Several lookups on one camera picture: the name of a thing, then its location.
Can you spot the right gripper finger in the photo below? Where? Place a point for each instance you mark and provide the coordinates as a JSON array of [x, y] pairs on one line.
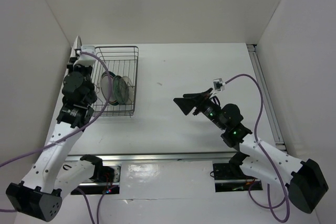
[[193, 95], [188, 104]]

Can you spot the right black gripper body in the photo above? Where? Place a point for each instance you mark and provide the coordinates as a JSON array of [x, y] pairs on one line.
[[211, 110]]

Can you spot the clear glass plate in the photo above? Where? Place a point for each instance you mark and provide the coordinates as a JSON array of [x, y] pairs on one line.
[[131, 90]]

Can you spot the blue patterned plate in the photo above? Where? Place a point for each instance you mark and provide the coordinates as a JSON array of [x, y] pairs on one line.
[[120, 90]]

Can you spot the green red rimmed plate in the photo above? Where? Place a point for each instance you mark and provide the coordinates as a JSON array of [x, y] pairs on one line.
[[106, 89]]

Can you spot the orange sunburst plate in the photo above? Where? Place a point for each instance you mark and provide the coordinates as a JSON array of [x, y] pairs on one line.
[[76, 46]]

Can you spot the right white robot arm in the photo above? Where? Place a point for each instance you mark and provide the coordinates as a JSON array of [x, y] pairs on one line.
[[303, 181]]

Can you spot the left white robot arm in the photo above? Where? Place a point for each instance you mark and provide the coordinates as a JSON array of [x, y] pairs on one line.
[[41, 192]]

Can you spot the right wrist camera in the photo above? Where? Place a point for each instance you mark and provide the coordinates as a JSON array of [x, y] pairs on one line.
[[219, 85]]

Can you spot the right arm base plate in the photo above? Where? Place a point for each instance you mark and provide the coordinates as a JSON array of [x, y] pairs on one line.
[[227, 180]]

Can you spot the aluminium frame rail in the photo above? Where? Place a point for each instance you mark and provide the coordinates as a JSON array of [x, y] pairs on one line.
[[167, 71]]

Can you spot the grey wire dish rack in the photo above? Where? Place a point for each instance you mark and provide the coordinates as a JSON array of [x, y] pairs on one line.
[[122, 61]]

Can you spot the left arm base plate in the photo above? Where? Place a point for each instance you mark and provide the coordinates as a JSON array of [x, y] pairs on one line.
[[109, 183]]

